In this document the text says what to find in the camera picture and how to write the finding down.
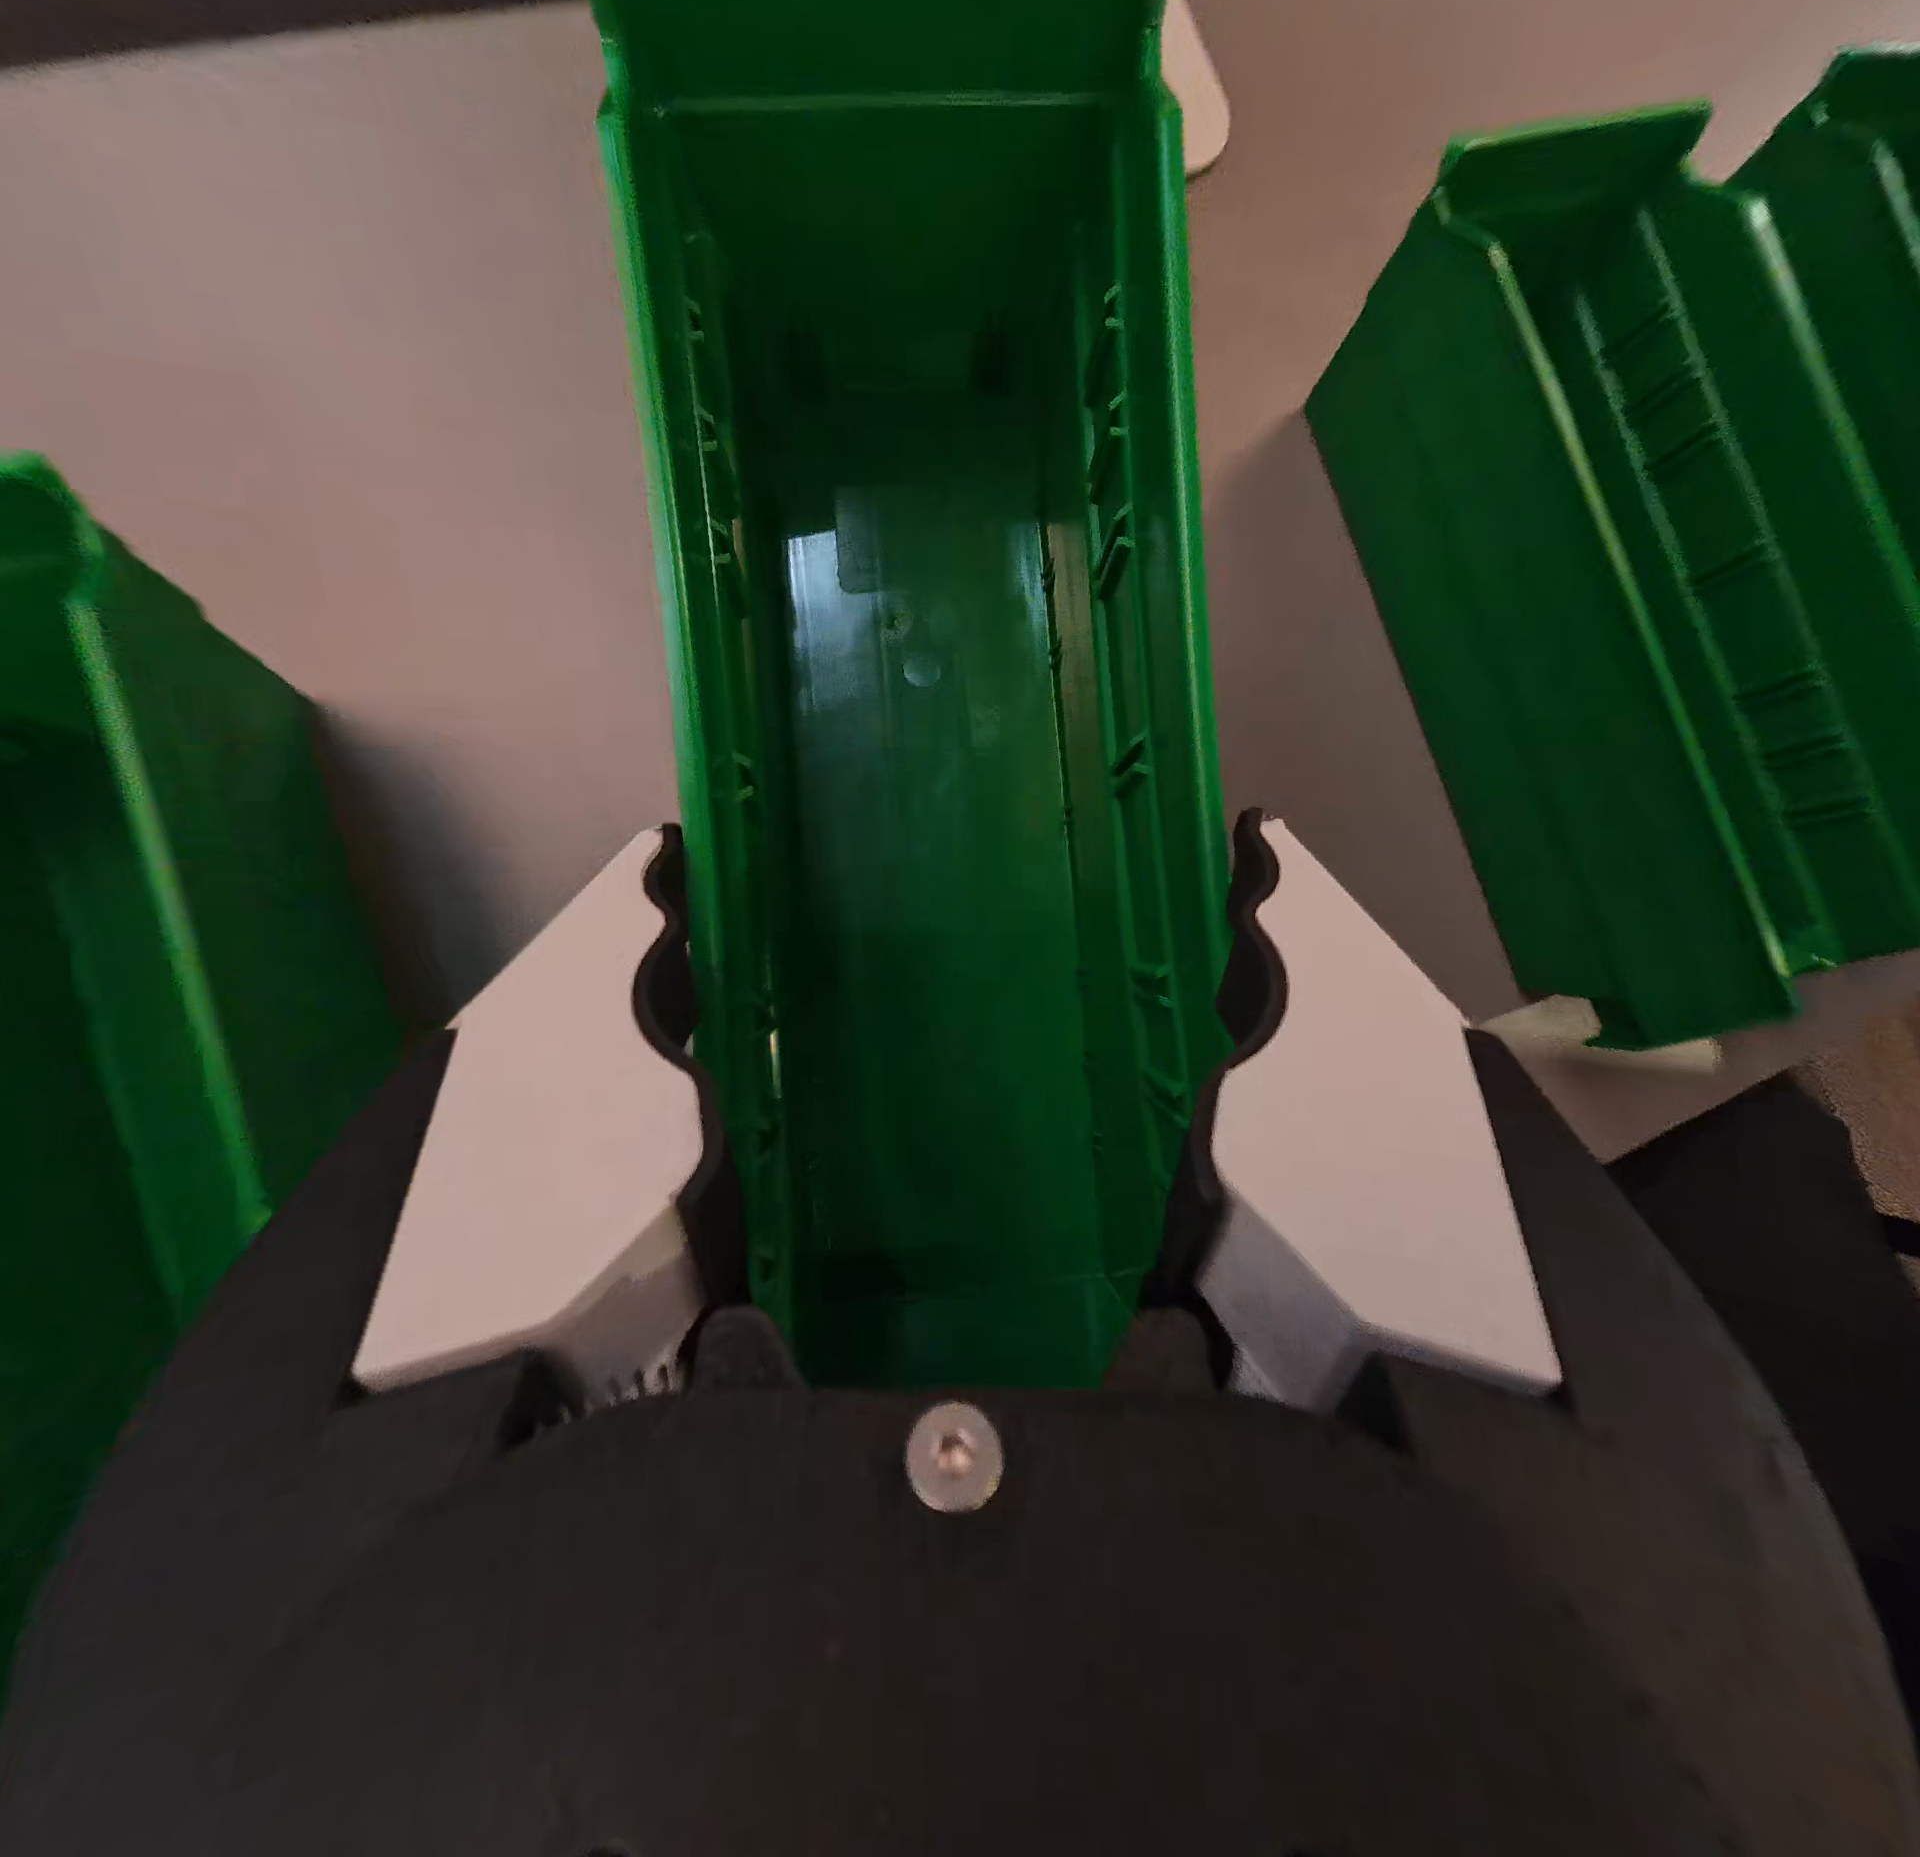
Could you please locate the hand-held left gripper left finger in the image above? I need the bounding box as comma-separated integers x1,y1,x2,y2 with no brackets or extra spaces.
348,822,750,1420

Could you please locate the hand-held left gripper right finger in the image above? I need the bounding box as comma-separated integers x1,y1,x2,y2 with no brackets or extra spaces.
1139,811,1566,1420

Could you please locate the green plastic bin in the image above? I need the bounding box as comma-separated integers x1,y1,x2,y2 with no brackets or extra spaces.
1304,98,1920,1052
0,452,399,1635
1726,44,1920,584
571,0,1236,1389

